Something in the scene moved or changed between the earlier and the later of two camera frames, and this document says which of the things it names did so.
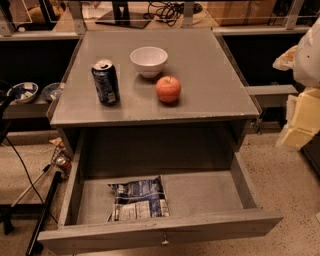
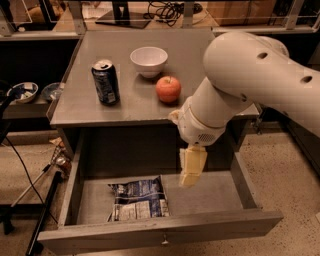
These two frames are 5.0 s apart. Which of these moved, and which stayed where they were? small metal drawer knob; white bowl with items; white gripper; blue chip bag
Moved: white gripper
Stayed: white bowl with items; blue chip bag; small metal drawer knob
